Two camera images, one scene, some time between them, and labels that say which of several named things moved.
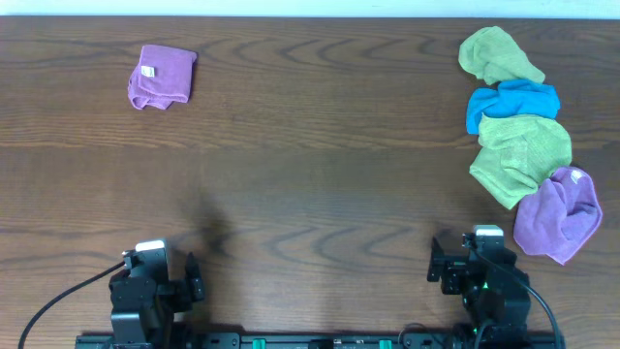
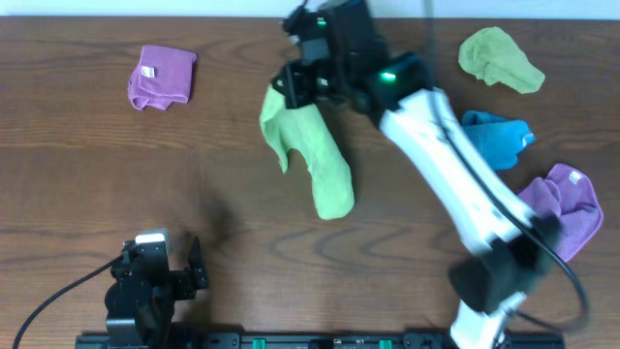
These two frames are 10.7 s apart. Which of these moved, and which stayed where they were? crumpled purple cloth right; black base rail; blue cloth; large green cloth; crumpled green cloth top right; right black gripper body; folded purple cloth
Moved: large green cloth; blue cloth; right black gripper body
Stayed: folded purple cloth; crumpled green cloth top right; crumpled purple cloth right; black base rail
